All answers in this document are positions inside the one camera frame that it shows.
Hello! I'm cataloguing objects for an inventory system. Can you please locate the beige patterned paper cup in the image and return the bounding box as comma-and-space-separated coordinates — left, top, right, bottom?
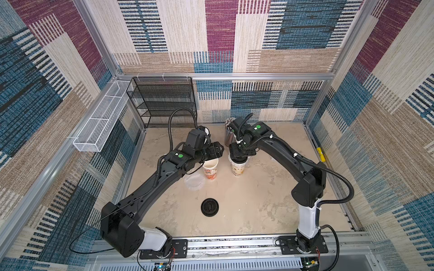
228, 155, 249, 177

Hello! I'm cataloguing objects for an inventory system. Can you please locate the red patterned paper cup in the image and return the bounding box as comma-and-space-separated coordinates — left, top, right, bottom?
202, 158, 219, 180

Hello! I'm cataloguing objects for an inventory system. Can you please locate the translucent leak-proof paper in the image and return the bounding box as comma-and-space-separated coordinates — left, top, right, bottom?
183, 173, 206, 191

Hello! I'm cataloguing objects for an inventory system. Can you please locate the black cup lid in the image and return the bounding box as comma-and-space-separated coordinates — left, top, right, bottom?
201, 198, 219, 217

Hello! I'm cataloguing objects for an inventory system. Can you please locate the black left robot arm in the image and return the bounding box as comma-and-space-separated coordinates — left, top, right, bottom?
100, 125, 224, 257

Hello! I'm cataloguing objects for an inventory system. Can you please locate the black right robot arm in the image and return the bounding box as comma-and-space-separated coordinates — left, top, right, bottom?
229, 114, 354, 254

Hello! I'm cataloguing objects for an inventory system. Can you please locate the metal straw holder cup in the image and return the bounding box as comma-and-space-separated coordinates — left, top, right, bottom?
224, 117, 236, 147

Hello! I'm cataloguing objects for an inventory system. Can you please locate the black wire shelf rack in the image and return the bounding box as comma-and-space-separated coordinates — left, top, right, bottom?
126, 77, 198, 128

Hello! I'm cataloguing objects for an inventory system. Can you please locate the yellow marker on rail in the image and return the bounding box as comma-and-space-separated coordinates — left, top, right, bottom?
316, 147, 326, 162

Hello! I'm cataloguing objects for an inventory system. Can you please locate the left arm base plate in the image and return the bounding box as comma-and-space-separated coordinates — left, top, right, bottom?
139, 239, 188, 260

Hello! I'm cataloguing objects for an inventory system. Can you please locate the white wire mesh basket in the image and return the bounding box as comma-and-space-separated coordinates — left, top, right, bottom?
73, 81, 130, 152

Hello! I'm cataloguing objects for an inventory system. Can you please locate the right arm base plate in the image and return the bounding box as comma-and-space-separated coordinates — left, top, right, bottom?
275, 235, 329, 255

